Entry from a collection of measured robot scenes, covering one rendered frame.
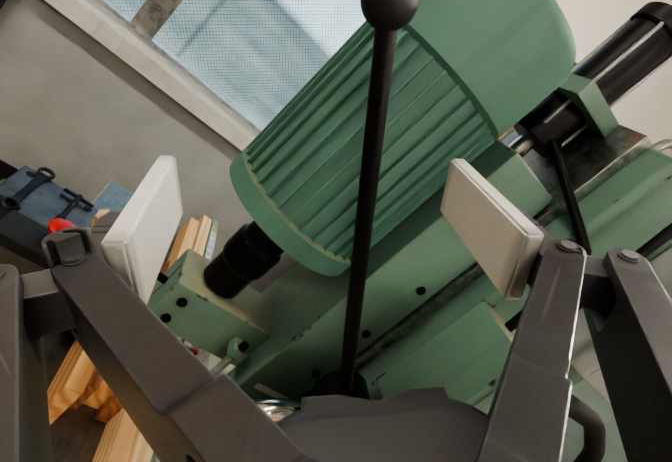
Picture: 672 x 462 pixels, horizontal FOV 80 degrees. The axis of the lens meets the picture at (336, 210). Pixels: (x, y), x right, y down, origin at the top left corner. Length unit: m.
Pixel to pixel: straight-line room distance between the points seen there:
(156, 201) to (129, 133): 1.78
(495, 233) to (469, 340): 0.28
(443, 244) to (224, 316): 0.27
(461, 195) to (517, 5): 0.21
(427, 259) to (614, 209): 0.18
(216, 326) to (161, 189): 0.37
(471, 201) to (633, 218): 0.31
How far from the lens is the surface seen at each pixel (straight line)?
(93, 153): 2.02
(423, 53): 0.36
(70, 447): 0.55
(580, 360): 0.50
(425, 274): 0.46
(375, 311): 0.48
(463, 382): 0.43
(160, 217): 0.17
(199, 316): 0.51
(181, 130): 1.90
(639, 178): 0.48
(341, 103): 0.37
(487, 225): 0.17
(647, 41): 0.53
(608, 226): 0.47
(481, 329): 0.44
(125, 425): 0.54
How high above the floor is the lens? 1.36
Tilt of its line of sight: 15 degrees down
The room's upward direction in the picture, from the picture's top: 47 degrees clockwise
